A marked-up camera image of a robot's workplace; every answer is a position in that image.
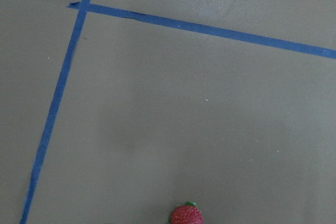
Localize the red strawberry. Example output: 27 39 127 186
168 201 204 224

